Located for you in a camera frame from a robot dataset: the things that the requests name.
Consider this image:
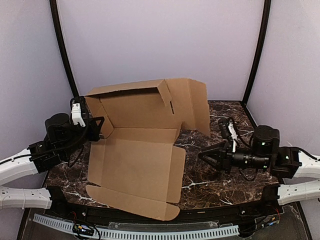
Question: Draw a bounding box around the brown cardboard box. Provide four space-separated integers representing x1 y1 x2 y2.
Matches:
85 78 210 221

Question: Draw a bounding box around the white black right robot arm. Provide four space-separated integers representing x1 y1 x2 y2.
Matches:
198 125 320 206

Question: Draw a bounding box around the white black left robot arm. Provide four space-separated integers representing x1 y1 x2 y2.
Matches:
0 113 105 210

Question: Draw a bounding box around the small green circuit board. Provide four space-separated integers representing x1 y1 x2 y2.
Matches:
72 223 95 236

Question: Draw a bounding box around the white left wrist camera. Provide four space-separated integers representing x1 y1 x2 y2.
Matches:
70 96 87 128

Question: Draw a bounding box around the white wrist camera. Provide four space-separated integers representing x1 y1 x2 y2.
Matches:
217 117 239 153
70 96 87 128

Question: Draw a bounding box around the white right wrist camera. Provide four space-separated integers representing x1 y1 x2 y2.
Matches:
217 117 239 153

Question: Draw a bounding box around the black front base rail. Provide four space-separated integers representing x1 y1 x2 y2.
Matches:
24 192 305 230

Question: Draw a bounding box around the grey slotted cable duct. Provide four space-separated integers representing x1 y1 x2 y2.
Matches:
33 214 240 240

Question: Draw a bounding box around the black left frame post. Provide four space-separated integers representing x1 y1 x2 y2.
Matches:
49 0 80 97

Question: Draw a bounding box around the black frame post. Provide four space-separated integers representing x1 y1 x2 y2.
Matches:
49 0 80 97
241 0 272 108

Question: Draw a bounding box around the black right frame post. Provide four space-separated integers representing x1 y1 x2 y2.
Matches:
241 0 272 108

